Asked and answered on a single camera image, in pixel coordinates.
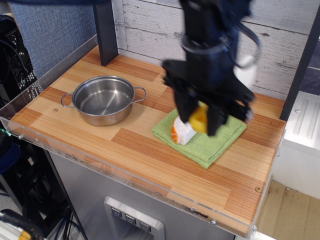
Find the clear acrylic table guard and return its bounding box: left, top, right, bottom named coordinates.
left=0, top=47, right=285, bottom=240

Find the right dark vertical post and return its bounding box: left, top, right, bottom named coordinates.
left=279, top=0, right=320, bottom=122

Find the left dark vertical post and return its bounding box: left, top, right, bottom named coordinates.
left=93, top=0, right=119, bottom=66

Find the yellow handled white toy knife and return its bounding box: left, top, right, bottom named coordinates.
left=189, top=54, right=257, bottom=133

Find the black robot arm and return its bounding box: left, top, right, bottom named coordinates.
left=162, top=0, right=261, bottom=136

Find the stainless steel pot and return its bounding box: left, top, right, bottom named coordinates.
left=60, top=75, right=147, bottom=126

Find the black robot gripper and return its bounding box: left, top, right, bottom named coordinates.
left=162, top=50, right=255, bottom=137

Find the green folded cloth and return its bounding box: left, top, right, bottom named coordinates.
left=152, top=109, right=247, bottom=169

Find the white orange toy food slice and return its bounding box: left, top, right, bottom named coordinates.
left=171, top=115, right=197, bottom=145

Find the silver dispenser panel with buttons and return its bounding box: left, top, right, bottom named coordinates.
left=104, top=196, right=166, bottom=240

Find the white grooved side unit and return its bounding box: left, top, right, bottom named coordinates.
left=271, top=91, right=320, bottom=199

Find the dark vertical post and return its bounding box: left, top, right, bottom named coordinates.
left=93, top=0, right=119, bottom=66
left=279, top=0, right=320, bottom=122

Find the black plastic crate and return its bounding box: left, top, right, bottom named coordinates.
left=0, top=14, right=37, bottom=100

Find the yellow black object bottom left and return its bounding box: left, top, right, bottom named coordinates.
left=0, top=209, right=46, bottom=240

